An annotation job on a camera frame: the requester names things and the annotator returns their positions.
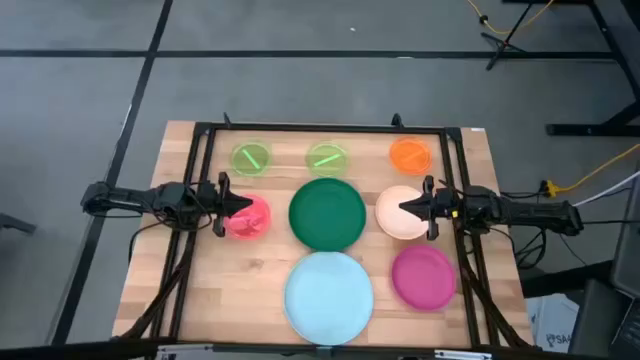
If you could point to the grey chair base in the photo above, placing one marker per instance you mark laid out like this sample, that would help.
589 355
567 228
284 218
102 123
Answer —
15 224

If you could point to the black computer case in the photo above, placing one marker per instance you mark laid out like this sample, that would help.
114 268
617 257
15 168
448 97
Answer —
597 320

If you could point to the large light blue plate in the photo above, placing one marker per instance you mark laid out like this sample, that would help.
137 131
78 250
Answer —
329 299

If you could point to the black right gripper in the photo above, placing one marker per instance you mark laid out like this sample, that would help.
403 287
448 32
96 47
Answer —
431 220

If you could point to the small translucent orange plate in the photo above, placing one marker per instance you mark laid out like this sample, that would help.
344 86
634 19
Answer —
411 156

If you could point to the white cardboard box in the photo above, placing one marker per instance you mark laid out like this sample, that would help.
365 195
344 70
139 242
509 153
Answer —
552 322

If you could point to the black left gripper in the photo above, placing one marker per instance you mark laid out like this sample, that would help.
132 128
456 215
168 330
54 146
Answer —
221 220

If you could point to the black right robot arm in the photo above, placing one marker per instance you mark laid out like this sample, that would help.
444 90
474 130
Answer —
525 212

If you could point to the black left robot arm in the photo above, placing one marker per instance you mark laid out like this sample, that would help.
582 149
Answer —
125 197

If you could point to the black aluminium table frame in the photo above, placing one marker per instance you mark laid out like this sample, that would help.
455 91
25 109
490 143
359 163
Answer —
325 128

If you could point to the black crossbeam with silver brackets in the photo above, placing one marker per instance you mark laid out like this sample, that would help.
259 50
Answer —
75 350

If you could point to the large dark green plate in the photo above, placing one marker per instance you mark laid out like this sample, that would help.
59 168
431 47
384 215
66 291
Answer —
327 215

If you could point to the small translucent green plate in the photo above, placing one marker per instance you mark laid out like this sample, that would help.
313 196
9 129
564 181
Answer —
325 150
241 166

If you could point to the cream plastic plate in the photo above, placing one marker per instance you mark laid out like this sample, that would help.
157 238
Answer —
395 224

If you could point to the black desk leg frame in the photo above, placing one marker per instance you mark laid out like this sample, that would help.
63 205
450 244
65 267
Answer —
617 55

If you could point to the black tripod stand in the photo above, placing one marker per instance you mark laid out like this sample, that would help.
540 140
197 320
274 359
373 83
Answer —
502 45

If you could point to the magenta plastic plate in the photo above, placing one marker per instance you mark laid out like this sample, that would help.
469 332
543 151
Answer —
424 277

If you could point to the small translucent red plate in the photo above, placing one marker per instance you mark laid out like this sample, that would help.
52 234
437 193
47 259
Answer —
254 224

